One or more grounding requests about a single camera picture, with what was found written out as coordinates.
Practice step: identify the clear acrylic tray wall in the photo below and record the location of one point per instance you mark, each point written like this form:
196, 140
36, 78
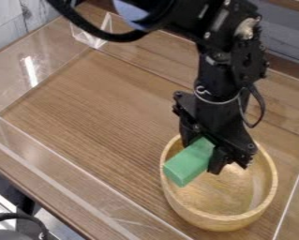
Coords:
85, 121

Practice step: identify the clear acrylic corner bracket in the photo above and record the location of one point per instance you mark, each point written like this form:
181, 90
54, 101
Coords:
88, 39

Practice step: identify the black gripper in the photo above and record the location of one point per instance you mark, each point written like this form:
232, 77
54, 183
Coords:
213, 116

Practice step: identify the brown wooden bowl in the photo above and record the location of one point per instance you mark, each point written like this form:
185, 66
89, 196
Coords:
224, 202

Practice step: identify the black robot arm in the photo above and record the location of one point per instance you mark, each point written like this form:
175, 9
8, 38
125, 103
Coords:
223, 27

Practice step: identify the green rectangular block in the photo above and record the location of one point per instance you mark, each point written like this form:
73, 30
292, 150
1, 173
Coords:
185, 161

